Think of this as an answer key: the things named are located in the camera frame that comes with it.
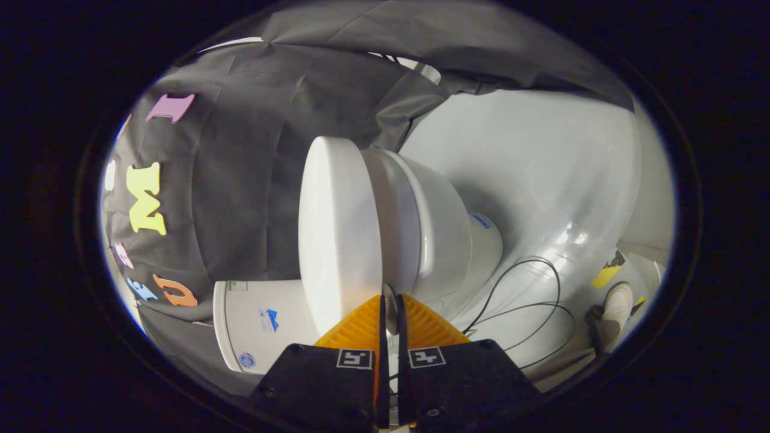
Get black backdrop cloth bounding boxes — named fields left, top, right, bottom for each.
left=101, top=0, right=636, bottom=395

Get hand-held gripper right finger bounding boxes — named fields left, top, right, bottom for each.
left=396, top=293, right=546, bottom=431

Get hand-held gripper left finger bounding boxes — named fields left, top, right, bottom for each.
left=247, top=293, right=390, bottom=431

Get yellow floor sticker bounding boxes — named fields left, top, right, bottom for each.
left=591, top=250, right=627, bottom=290

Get thin black cable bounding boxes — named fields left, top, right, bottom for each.
left=462, top=257, right=576, bottom=369

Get white toilet bowl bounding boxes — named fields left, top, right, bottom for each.
left=385, top=150, right=504, bottom=321

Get person's white shoe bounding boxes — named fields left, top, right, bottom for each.
left=587, top=281, right=636, bottom=354

